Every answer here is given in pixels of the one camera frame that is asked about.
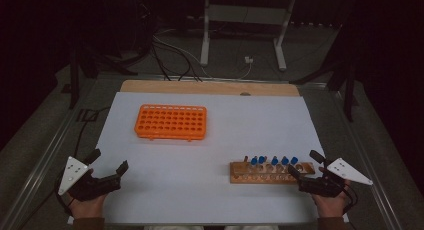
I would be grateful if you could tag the wooden test tube rack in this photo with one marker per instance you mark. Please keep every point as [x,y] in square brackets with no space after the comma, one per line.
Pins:
[240,176]

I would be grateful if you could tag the blue-capped test tube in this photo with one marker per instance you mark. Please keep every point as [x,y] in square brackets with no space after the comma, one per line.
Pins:
[274,161]
[262,159]
[285,160]
[294,160]
[254,161]

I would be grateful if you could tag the white plug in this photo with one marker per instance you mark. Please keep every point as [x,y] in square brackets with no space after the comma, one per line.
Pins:
[248,60]

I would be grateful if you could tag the white table sheet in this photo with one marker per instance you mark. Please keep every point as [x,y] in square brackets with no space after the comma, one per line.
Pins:
[206,176]

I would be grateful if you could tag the person's left hand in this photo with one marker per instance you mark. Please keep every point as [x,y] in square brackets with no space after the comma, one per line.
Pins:
[87,208]

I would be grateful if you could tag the person's right hand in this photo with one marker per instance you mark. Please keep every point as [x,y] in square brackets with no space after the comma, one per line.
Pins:
[330,206]

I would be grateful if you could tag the metal frame rail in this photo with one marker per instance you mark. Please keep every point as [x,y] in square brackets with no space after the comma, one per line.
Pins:
[366,163]
[216,80]
[43,156]

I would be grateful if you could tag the wooden board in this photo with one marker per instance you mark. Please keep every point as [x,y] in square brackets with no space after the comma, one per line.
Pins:
[200,87]

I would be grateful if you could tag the white metal stand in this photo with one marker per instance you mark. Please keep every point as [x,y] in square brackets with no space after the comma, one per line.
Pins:
[246,14]

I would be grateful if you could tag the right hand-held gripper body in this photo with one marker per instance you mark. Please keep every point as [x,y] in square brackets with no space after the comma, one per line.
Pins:
[320,186]

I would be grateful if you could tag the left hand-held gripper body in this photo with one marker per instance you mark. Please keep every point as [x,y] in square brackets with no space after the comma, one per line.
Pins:
[90,187]

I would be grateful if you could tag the orange plastic test tube rack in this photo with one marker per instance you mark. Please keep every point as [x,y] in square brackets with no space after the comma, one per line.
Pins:
[170,121]

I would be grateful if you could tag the black tripod stand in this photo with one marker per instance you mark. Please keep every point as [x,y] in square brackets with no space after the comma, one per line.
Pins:
[348,93]
[74,80]

